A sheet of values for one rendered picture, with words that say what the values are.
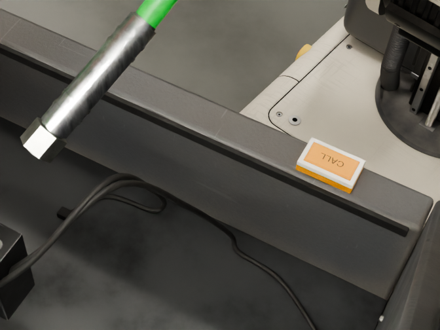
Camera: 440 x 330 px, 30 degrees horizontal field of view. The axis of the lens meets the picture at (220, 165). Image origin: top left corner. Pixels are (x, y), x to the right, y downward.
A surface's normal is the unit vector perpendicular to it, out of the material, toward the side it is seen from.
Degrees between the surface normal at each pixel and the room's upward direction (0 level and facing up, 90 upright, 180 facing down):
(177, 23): 0
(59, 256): 0
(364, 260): 90
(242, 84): 0
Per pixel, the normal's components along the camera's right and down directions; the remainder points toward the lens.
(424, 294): 0.36, -0.91
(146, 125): -0.46, 0.70
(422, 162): 0.06, -0.59
